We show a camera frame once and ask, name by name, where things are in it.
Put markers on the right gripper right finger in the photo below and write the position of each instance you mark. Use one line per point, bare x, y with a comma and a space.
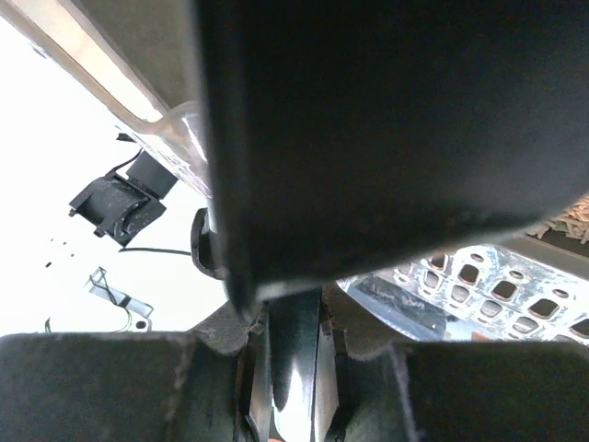
470, 391

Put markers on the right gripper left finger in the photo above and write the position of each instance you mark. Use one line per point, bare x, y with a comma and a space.
130, 386

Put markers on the black slotted litter scoop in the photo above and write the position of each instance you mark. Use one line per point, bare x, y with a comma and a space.
348, 136

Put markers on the brown translucent litter box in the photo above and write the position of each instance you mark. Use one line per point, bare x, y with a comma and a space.
483, 290

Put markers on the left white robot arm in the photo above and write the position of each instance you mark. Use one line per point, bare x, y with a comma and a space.
122, 207

